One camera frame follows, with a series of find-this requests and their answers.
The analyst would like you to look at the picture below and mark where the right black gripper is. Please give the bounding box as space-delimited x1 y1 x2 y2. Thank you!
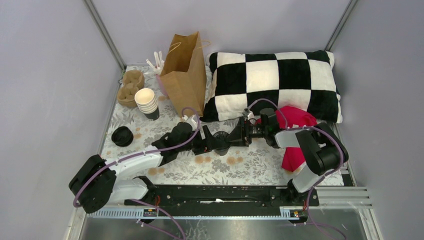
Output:
224 117 268 149

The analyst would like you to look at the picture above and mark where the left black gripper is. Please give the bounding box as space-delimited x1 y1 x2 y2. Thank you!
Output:
177 125 222 156

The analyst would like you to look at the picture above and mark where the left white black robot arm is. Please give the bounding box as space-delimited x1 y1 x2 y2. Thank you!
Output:
68 122 229 214

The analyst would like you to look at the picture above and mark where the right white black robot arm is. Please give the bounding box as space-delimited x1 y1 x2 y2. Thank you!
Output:
219 108 349 206

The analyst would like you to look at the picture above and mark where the black white checkered pillow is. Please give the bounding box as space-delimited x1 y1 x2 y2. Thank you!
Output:
201 50 343 124

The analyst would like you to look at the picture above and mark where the red cloth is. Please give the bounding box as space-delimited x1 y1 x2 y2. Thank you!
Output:
275 106 317 172

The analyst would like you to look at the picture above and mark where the brown paper bag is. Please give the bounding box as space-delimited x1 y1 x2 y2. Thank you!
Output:
160 31 207 117

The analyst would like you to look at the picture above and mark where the floral patterned table mat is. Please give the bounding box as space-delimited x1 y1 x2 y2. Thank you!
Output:
101 65 299 186

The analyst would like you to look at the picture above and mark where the stack of paper cups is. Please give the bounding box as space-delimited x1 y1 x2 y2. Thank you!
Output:
134 88 160 121

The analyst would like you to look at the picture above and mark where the white straws bundle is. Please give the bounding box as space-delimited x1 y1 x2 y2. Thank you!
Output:
146 51 165 76

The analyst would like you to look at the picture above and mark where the brown cardboard cup carrier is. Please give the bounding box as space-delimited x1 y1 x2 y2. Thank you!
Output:
116 70 145 108

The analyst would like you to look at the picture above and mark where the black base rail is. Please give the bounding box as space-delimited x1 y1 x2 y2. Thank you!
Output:
141 184 320 217

